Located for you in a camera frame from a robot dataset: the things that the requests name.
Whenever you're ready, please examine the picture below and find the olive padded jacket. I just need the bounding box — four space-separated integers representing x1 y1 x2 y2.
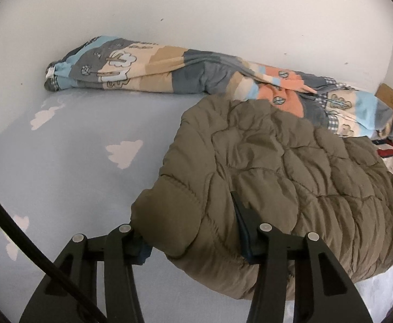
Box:
129 94 393 301

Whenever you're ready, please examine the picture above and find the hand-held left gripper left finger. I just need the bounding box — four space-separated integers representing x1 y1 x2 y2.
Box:
19 224 152 323

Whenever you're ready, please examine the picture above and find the light blue cloud-print bed sheet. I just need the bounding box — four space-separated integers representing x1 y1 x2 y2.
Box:
0 92 393 323

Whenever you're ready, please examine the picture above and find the patterned patchwork quilt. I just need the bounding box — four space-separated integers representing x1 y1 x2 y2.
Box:
44 35 393 138

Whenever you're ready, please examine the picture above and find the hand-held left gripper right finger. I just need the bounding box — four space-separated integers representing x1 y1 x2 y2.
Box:
230 191 374 323

